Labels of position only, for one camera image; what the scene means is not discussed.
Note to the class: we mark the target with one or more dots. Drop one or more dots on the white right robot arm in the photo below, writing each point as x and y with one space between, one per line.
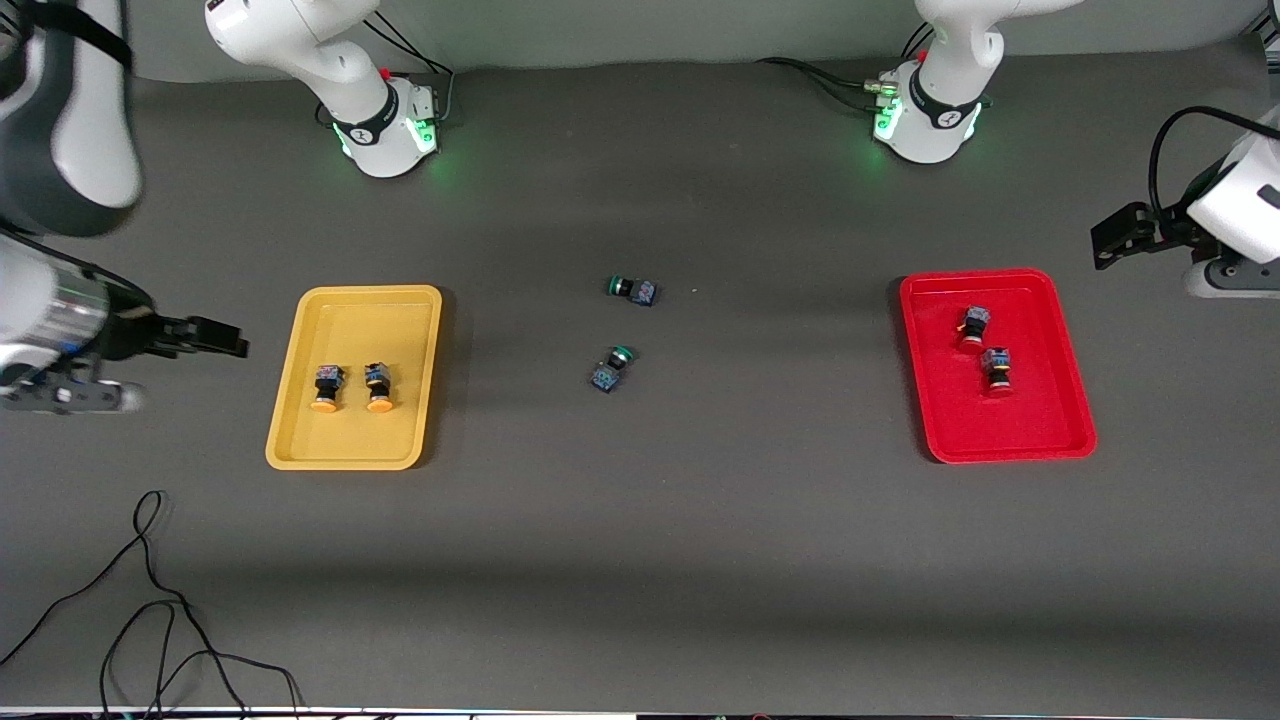
370 120

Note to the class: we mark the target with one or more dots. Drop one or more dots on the red push button switch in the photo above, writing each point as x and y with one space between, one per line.
973 327
996 370

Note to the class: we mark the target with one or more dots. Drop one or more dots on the dark grey table mat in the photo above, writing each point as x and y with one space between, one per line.
640 560

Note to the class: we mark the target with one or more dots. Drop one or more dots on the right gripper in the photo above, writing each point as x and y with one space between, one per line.
133 333

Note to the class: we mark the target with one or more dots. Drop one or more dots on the green push button switch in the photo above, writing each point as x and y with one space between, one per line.
630 289
612 368

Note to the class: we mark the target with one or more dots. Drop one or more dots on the yellow plastic tray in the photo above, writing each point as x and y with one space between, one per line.
355 430

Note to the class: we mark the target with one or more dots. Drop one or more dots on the red plastic tray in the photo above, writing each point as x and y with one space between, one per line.
1000 420

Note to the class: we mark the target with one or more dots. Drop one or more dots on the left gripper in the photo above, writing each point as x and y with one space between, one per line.
1166 236

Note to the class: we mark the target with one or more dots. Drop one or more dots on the yellow push button switch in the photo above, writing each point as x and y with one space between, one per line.
378 387
327 388

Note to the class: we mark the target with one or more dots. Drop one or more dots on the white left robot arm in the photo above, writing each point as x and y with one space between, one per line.
935 115

